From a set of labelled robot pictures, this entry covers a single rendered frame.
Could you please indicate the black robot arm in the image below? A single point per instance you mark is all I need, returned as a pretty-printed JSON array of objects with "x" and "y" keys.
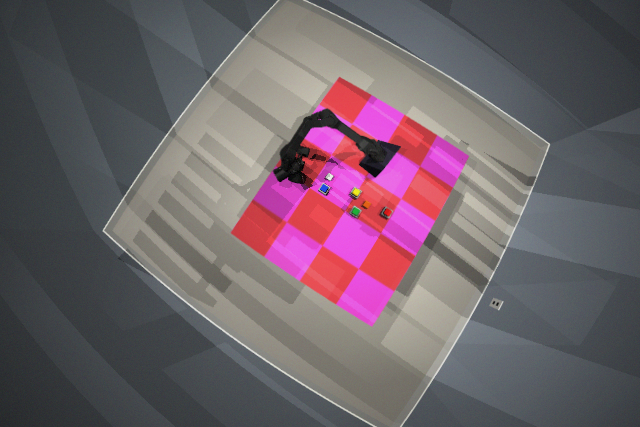
[{"x": 328, "y": 119}]

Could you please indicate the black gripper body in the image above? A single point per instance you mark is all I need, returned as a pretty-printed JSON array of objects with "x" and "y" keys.
[{"x": 296, "y": 178}]

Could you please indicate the green button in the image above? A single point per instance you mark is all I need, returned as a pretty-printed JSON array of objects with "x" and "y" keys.
[{"x": 355, "y": 211}]

